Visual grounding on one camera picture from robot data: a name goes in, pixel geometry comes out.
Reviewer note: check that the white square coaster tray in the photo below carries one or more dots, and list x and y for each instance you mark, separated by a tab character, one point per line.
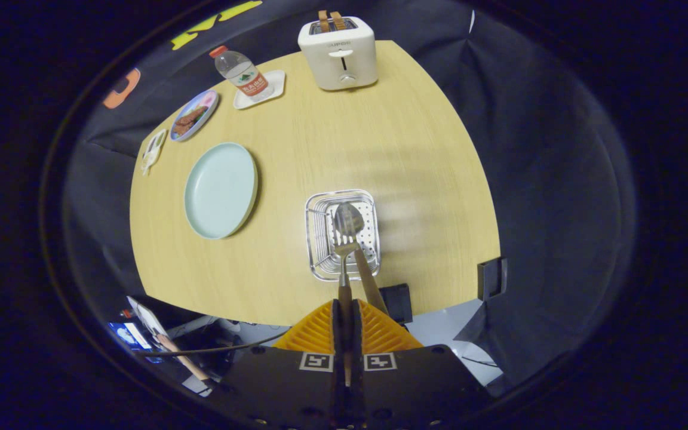
275	80

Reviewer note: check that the black table clamp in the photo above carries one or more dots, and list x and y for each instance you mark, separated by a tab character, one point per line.
492	278
396	303

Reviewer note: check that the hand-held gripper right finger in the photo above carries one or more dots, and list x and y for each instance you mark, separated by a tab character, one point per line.
356	334

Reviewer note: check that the blue plate with food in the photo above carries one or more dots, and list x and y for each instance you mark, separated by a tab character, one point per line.
209	98

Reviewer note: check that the white printed board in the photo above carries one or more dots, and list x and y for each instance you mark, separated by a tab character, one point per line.
147	319

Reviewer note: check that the black backdrop cloth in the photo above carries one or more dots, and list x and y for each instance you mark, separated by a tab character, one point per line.
547	179

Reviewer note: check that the wooden stick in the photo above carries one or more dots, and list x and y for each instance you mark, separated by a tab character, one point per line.
183	358

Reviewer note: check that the clear water bottle red cap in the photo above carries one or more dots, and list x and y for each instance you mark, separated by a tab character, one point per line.
239	71

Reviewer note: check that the light green plate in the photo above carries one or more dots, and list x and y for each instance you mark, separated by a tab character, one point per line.
221	191

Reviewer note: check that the white toaster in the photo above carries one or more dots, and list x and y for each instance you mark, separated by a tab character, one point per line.
332	65

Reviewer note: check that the lit blue screen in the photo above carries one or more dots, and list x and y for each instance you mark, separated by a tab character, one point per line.
129	340

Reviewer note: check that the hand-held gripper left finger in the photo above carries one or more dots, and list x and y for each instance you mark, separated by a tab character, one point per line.
336	334

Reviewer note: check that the brown toast slice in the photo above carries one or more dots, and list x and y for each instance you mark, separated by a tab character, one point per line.
323	21
338	21

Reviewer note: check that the brown meat slices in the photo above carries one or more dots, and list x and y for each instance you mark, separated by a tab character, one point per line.
189	121

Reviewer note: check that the small white sauce dish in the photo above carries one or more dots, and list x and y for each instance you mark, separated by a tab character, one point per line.
154	149

